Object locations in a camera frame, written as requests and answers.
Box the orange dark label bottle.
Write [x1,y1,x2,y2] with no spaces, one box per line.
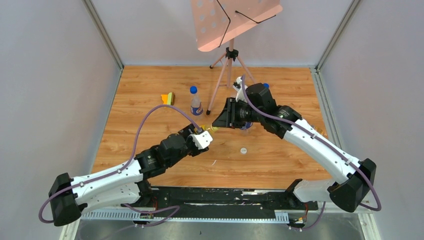
[311,125,326,136]

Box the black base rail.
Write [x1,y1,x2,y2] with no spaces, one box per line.
[81,185,372,229]

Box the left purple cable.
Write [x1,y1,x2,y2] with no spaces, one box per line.
[38,104,202,240]

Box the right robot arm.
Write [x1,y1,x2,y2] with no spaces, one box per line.
[212,83,382,213]

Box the pink music stand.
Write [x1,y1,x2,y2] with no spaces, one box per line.
[190,0,283,115]

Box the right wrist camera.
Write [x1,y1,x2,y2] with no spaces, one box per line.
[232,76,247,103]

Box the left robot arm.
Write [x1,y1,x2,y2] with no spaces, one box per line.
[48,124,213,227]

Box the yellow juice bottle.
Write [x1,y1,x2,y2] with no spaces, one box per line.
[201,124,214,133]

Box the yellow green toy block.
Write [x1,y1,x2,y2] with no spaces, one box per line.
[161,92,175,106]

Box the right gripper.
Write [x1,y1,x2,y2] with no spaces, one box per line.
[212,98,262,130]

